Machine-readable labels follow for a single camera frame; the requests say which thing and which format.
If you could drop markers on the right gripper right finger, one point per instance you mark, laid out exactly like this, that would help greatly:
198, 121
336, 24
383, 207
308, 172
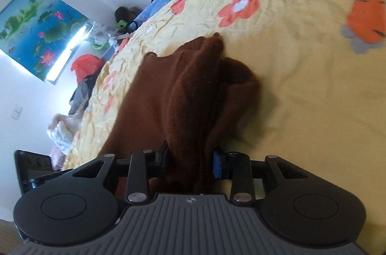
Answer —
292, 203

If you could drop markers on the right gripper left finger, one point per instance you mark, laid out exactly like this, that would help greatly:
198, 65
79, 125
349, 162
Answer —
87, 202

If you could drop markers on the brown knit sweater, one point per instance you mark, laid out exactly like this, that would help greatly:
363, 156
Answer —
192, 100

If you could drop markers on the pink white cloth pile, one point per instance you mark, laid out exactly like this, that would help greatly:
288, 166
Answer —
62, 130

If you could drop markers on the orange red bag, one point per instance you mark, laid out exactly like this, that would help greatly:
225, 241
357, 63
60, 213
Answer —
85, 65

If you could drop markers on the green plastic basket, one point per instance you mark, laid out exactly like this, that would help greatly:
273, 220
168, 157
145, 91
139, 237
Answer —
99, 44

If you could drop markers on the lotus pond window blind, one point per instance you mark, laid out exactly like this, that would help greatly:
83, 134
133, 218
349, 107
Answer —
42, 35

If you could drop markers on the dark stuffed toy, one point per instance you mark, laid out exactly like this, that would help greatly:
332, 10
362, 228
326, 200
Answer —
127, 14

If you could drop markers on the yellow carrot print bedsheet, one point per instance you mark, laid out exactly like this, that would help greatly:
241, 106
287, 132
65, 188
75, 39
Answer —
322, 67

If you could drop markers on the white wall switch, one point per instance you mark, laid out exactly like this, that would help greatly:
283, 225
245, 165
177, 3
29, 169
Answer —
16, 112

